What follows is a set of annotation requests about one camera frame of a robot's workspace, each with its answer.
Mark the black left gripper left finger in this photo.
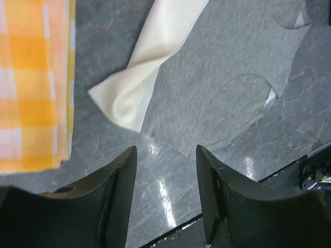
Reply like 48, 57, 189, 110
1, 146, 137, 247

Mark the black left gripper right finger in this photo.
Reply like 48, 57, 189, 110
195, 144, 331, 248

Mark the grey cream underwear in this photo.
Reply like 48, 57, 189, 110
88, 1, 309, 157

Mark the orange white checkered cloth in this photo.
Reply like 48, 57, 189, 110
1, 1, 76, 174

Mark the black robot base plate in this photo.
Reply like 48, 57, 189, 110
144, 144, 331, 248

